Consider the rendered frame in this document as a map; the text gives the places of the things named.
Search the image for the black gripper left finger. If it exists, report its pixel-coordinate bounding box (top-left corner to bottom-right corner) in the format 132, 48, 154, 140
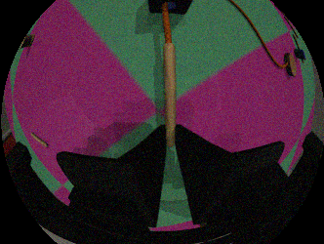
56, 125, 167, 228

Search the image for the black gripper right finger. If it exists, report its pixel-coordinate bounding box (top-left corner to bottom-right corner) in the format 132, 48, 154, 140
175, 123, 285, 224

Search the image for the blue square block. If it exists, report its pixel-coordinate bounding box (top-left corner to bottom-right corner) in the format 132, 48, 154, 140
147, 0, 193, 15

